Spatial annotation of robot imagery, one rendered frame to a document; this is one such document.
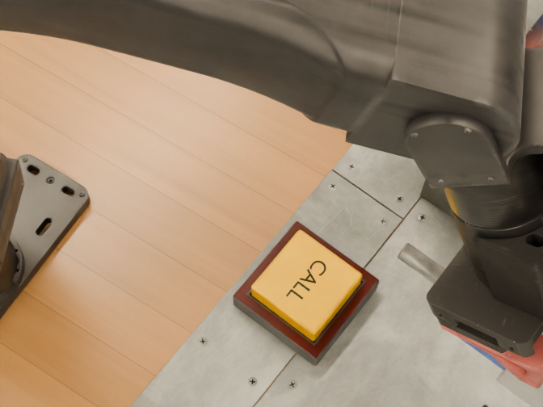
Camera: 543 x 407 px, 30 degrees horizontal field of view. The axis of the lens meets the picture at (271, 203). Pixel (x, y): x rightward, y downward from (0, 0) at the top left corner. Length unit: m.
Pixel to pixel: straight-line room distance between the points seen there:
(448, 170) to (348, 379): 0.35
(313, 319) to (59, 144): 0.27
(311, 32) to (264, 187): 0.44
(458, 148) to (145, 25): 0.14
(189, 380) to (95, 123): 0.24
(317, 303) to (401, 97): 0.37
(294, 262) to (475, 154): 0.35
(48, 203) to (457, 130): 0.48
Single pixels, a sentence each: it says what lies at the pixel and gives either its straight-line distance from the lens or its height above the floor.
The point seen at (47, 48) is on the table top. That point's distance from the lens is 0.91.
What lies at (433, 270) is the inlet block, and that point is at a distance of 0.65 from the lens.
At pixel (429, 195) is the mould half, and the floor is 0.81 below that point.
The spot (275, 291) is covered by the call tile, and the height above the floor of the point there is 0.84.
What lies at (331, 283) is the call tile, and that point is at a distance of 0.75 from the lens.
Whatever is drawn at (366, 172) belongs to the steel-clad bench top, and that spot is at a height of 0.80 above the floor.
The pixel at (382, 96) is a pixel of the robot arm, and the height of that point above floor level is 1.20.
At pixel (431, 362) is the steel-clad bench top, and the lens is 0.78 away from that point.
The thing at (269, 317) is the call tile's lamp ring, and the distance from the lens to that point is 0.76.
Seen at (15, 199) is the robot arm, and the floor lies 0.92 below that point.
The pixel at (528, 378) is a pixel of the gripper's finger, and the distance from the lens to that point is 0.62.
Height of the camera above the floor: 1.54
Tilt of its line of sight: 66 degrees down
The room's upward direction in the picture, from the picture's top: 1 degrees clockwise
